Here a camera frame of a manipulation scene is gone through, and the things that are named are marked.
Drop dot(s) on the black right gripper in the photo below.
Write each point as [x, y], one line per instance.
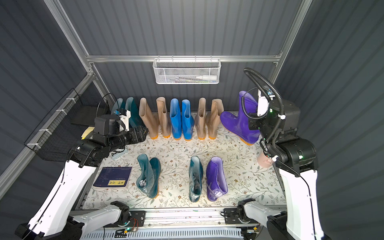
[254, 122]

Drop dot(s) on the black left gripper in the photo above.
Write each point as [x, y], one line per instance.
[139, 134]

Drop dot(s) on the dark green boot back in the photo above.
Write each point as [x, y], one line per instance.
[134, 120]

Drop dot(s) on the dark green boot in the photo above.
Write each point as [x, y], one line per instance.
[118, 107]
[134, 120]
[148, 181]
[196, 173]

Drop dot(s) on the beige rain boot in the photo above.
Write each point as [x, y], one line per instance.
[213, 118]
[200, 119]
[164, 117]
[149, 119]

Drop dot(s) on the purple front boot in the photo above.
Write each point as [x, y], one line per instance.
[239, 124]
[216, 180]

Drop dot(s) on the dark green front boot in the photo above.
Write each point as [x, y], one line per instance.
[148, 181]
[196, 173]

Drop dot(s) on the blue rain boot front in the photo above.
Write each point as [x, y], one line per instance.
[176, 119]

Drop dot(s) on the blue rain boot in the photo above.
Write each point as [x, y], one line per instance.
[176, 119]
[187, 120]

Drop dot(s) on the blue rain boot back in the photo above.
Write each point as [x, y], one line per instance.
[187, 120]

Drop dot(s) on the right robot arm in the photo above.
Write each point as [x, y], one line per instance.
[296, 159]

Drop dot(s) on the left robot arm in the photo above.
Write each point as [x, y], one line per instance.
[53, 220]

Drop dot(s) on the small pale green device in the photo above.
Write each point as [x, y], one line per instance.
[117, 154]

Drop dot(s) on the yellow sticky notes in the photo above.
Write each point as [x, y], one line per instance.
[87, 132]

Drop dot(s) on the dark blue notebook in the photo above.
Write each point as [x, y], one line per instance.
[113, 177]

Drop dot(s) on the dark green boot far left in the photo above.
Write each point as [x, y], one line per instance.
[118, 107]

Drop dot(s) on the pink pen cup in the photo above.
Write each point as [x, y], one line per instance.
[264, 161]

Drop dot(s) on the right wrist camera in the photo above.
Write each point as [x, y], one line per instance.
[263, 104]

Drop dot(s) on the black wire side basket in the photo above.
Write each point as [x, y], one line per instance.
[74, 113]

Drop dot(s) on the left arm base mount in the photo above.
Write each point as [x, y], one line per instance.
[130, 219]

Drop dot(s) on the white wire wall basket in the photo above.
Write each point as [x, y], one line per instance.
[187, 71]

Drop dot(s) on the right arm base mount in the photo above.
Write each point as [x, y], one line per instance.
[235, 216]

